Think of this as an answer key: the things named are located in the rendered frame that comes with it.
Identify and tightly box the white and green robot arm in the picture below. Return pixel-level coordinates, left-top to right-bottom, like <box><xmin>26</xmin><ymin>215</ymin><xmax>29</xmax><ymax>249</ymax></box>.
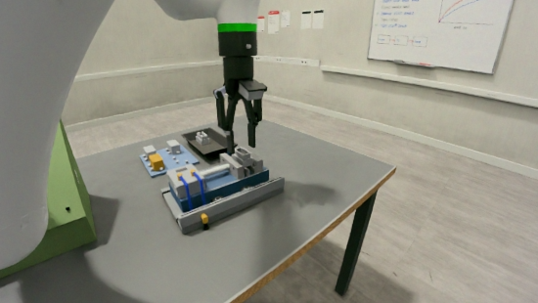
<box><xmin>0</xmin><ymin>0</ymin><xmax>260</xmax><ymax>270</ymax></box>

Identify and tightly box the yellow-orange block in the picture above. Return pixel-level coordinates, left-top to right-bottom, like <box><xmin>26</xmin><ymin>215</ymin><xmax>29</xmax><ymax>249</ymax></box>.
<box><xmin>149</xmin><ymin>153</ymin><xmax>165</xmax><ymax>172</ymax></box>

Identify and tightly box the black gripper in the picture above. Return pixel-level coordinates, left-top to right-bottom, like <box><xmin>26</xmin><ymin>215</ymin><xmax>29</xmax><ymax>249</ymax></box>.
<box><xmin>213</xmin><ymin>57</ymin><xmax>262</xmax><ymax>154</ymax></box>

